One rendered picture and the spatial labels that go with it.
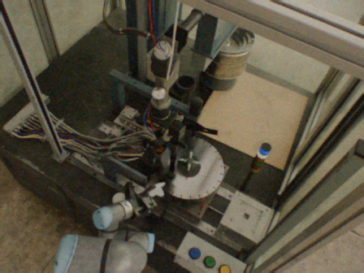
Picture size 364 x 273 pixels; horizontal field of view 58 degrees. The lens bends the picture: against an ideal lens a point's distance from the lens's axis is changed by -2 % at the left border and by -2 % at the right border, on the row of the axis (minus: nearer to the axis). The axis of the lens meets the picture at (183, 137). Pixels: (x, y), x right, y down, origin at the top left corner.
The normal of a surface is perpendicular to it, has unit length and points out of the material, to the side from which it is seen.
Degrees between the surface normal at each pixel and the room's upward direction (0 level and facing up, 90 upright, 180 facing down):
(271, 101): 0
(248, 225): 0
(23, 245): 0
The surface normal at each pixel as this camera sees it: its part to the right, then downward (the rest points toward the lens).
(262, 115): 0.09, -0.55
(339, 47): -0.48, 0.70
